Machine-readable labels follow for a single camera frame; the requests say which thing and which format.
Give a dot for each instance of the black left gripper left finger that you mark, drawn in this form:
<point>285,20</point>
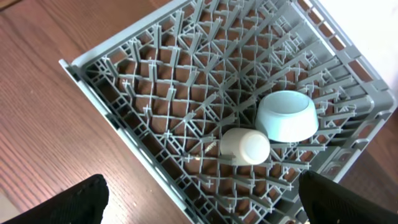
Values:
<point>84,203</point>

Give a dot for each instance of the cream white cup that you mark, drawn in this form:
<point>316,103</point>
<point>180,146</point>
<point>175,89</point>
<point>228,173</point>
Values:
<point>248,147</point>

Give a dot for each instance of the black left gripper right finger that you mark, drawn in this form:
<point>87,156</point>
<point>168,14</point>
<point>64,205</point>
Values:
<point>325,201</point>

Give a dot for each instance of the light blue bowl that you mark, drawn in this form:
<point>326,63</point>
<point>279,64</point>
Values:
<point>287,116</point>

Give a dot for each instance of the grey plastic dish rack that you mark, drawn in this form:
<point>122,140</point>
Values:
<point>175,81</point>

